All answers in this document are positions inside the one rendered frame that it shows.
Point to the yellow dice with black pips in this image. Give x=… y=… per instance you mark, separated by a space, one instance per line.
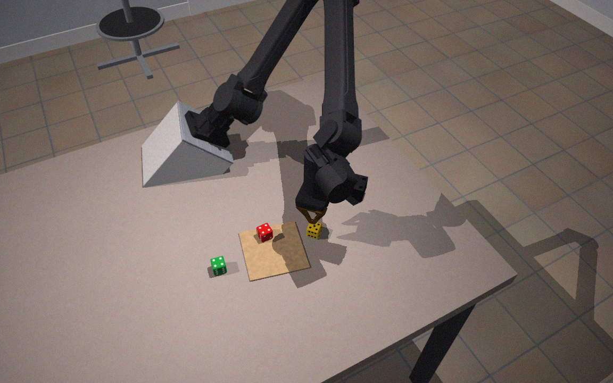
x=314 y=230

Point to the red dice with white pips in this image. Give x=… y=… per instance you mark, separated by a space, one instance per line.
x=264 y=232

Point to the tan mat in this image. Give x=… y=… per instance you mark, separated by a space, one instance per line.
x=282 y=254

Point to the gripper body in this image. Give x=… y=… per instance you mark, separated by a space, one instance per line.
x=304 y=197

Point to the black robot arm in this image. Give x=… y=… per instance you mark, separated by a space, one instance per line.
x=326 y=162

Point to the green dice with white pips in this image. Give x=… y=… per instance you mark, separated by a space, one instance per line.
x=218 y=265

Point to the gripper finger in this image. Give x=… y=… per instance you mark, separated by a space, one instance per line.
x=319 y=214

